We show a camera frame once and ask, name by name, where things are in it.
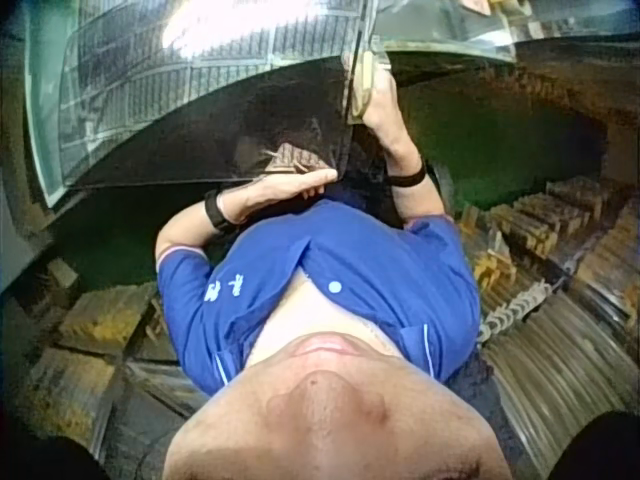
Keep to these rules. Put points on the stacks of brown wooden boards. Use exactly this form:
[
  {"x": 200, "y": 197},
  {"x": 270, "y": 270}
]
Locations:
[{"x": 95, "y": 330}]

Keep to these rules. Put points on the green-edged glass panel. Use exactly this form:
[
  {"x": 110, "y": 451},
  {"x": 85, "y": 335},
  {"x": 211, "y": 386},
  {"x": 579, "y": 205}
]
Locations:
[{"x": 42, "y": 125}]

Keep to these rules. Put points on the person's left hand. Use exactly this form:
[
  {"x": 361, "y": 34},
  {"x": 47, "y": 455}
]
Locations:
[{"x": 270, "y": 192}]

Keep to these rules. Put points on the stack of grey metal strips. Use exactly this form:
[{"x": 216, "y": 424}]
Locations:
[{"x": 555, "y": 365}]

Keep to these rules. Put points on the black wrist band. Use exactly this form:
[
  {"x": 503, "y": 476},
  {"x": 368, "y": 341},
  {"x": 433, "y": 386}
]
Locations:
[
  {"x": 407, "y": 177},
  {"x": 216, "y": 211}
]

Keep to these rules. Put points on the heap of wooden blocks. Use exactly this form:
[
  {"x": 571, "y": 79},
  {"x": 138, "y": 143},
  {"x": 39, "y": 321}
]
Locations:
[{"x": 550, "y": 225}]

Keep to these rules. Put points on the tan cloth pad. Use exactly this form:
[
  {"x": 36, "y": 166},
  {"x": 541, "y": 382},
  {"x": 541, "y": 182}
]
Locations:
[{"x": 366, "y": 75}]

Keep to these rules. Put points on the person's right hand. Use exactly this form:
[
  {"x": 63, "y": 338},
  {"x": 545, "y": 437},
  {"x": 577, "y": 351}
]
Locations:
[{"x": 382, "y": 115}]

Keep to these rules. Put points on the dark gridded flexible sheet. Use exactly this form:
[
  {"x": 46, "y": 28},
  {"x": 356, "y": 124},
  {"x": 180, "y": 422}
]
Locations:
[{"x": 210, "y": 115}]

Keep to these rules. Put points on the clear plastic panel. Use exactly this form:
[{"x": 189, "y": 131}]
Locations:
[{"x": 440, "y": 30}]

